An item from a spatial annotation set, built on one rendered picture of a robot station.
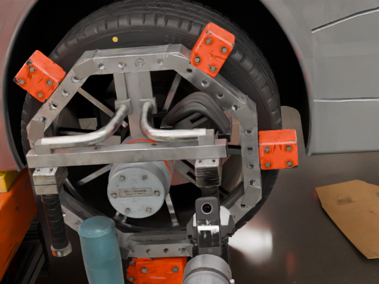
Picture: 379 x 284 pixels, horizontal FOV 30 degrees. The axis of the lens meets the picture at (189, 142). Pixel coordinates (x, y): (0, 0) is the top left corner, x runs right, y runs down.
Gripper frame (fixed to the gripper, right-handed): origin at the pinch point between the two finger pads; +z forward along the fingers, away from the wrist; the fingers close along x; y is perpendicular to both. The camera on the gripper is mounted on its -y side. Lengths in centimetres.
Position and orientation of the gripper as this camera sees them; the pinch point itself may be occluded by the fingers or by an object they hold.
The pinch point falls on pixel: (212, 207)
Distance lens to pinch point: 151.1
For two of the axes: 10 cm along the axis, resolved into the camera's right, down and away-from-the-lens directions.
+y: 1.0, 9.0, 4.3
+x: 9.9, -0.6, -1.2
